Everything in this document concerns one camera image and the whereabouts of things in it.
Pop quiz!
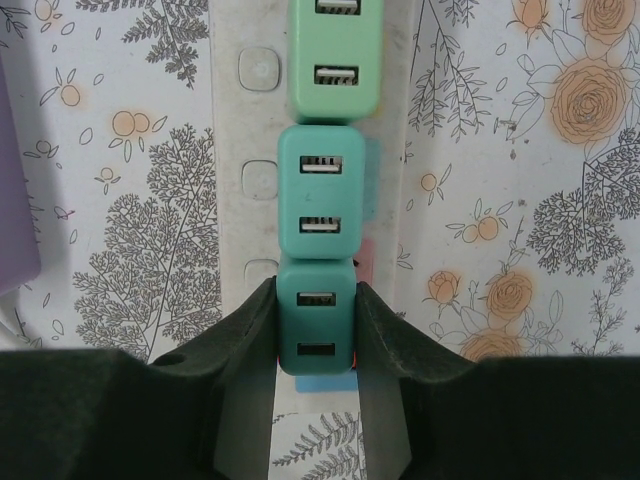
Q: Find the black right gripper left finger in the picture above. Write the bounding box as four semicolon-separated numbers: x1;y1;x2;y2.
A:
0;274;280;480

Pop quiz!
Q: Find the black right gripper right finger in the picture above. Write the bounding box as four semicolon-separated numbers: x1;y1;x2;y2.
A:
352;282;640;480

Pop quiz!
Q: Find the teal USB charger plug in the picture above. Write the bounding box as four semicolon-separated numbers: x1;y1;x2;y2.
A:
276;257;357;377
277;123;367;261

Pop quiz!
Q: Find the light green USB charger plug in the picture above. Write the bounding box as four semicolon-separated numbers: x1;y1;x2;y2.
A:
287;0;385;126

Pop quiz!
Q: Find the floral print tablecloth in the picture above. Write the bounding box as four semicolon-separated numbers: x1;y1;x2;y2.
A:
0;0;640;480

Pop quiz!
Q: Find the purple power strip white cable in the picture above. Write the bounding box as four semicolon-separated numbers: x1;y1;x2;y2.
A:
0;284;39;351

